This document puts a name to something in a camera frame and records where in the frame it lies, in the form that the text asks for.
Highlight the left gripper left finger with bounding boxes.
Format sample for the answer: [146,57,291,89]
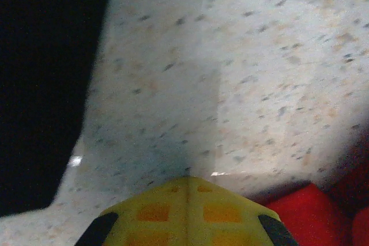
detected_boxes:
[74,176,189,246]

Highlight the red t-shirt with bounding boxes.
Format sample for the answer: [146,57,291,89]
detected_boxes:
[259,130,369,246]

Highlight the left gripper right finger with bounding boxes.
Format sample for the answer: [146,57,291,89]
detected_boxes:
[187,176,301,246]

